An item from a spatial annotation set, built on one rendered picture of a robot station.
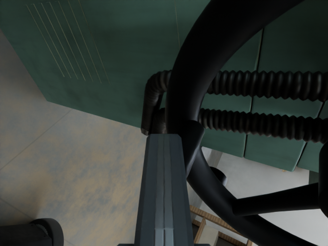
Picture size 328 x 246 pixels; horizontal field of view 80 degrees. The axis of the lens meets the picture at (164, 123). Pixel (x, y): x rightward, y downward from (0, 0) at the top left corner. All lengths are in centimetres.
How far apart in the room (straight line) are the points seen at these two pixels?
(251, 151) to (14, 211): 85
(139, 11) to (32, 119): 61
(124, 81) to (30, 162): 57
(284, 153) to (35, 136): 79
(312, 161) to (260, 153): 8
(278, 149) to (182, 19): 27
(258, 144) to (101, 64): 37
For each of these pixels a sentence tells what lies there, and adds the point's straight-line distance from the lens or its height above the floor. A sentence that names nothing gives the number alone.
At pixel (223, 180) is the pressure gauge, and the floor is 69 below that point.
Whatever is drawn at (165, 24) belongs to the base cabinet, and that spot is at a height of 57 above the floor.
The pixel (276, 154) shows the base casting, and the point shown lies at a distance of 42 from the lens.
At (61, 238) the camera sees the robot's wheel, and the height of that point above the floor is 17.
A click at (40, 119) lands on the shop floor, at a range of 87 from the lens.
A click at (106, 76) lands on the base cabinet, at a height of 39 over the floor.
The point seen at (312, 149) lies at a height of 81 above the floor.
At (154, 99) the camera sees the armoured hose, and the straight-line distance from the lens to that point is 25.
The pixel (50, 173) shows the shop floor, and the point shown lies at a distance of 97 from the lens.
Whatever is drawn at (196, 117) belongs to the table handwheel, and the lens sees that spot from 16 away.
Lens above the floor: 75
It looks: 28 degrees down
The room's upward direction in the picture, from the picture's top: 104 degrees clockwise
